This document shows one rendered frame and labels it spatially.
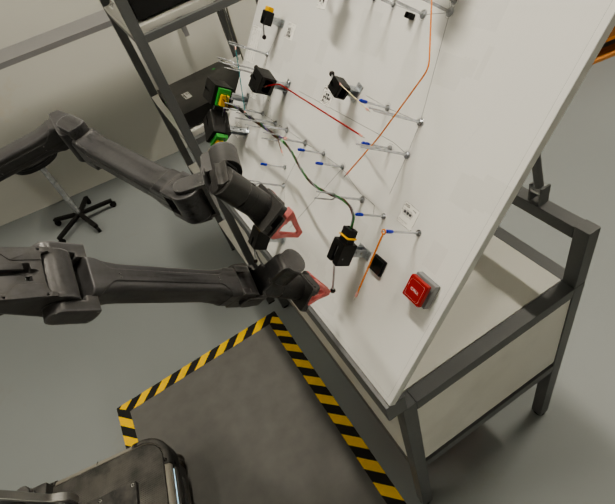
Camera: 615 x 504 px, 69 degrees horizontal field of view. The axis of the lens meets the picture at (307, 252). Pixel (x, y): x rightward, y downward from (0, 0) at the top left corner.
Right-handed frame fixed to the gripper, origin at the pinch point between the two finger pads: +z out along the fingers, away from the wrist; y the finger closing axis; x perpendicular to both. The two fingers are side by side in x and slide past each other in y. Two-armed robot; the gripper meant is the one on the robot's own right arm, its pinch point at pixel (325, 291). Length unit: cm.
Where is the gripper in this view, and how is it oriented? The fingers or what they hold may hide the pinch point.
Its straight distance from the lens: 109.1
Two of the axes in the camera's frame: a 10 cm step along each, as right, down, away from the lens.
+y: -4.9, -5.3, 7.0
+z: 7.6, 1.5, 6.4
